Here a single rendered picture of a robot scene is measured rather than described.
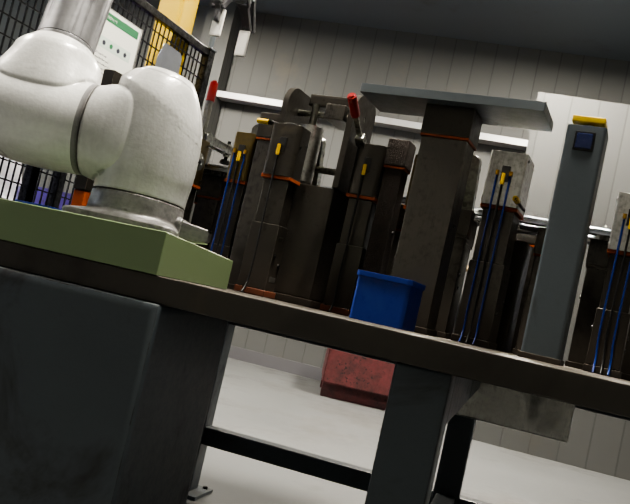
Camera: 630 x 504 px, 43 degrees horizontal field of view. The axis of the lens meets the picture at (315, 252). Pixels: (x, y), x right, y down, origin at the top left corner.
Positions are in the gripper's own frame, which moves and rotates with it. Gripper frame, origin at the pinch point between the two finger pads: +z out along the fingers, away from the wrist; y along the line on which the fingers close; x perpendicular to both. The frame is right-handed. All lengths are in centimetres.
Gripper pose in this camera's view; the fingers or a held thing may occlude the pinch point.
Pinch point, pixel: (228, 42)
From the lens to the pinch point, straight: 215.4
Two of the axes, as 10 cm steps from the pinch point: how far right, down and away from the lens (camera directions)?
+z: -2.3, 9.7, -0.6
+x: -9.0, -1.9, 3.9
